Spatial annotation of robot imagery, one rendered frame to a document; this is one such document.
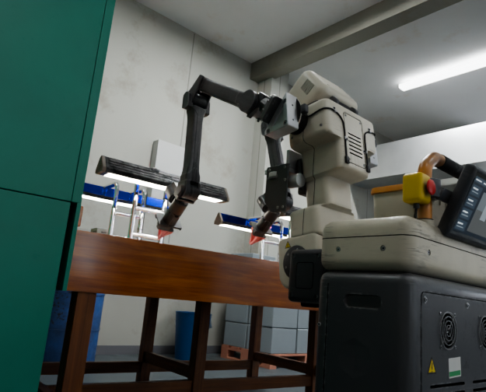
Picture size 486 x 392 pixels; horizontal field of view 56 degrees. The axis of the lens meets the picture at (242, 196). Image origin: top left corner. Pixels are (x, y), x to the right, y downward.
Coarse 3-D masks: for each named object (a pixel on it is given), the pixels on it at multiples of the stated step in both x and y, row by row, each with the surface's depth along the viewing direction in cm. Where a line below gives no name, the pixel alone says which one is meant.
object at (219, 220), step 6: (216, 216) 283; (222, 216) 281; (228, 216) 284; (234, 216) 288; (216, 222) 281; (222, 222) 278; (228, 222) 281; (234, 222) 284; (240, 222) 288; (246, 222) 292; (246, 228) 289; (270, 228) 303; (276, 228) 307; (276, 234) 304
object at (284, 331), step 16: (256, 256) 467; (240, 320) 457; (272, 320) 425; (288, 320) 438; (304, 320) 454; (224, 336) 471; (240, 336) 452; (272, 336) 422; (288, 336) 436; (304, 336) 451; (224, 352) 464; (240, 352) 446; (272, 352) 419; (288, 352) 434; (304, 352) 448; (272, 368) 417
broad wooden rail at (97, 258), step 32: (96, 256) 142; (128, 256) 149; (160, 256) 156; (192, 256) 164; (224, 256) 172; (96, 288) 141; (128, 288) 147; (160, 288) 154; (192, 288) 162; (224, 288) 170; (256, 288) 180
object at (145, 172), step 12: (96, 168) 182; (108, 168) 178; (120, 168) 182; (132, 168) 187; (144, 168) 191; (144, 180) 188; (156, 180) 191; (168, 180) 195; (204, 192) 205; (216, 192) 210
